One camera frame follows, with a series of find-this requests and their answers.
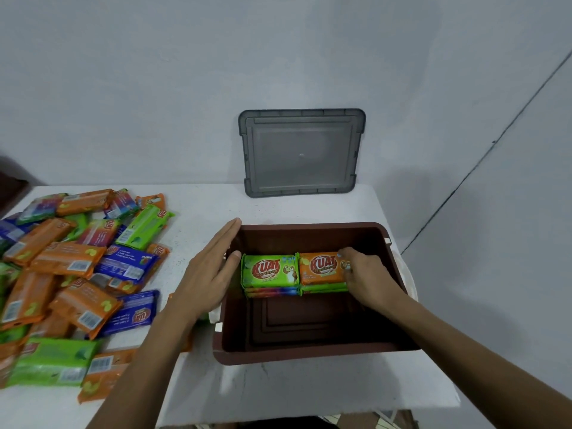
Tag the brown plastic bin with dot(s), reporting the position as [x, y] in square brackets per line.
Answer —
[290, 328]

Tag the orange soap bar packet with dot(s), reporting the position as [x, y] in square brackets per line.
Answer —
[321, 267]

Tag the person's right forearm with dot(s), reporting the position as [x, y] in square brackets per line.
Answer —
[469, 361]

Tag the person's right hand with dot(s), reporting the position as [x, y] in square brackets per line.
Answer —
[373, 281]

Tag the person's left forearm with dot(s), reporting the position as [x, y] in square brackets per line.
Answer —
[147, 366]

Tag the person's right fingers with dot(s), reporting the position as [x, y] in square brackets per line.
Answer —
[351, 263]

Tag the pile of mixed soap packets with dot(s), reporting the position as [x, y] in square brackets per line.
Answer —
[67, 272]

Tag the multicoloured soap bar packet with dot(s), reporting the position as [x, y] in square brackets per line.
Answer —
[272, 293]

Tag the grey plastic lid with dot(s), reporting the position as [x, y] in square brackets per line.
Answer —
[301, 151]

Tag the dark brown furniture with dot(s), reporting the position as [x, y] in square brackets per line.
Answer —
[11, 187]

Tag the person's left hand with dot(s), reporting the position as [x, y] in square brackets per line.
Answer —
[201, 281]

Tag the person's left thumb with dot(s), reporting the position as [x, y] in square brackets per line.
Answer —
[231, 265]

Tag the green soap bar packet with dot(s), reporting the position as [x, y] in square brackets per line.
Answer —
[324, 288]
[270, 270]

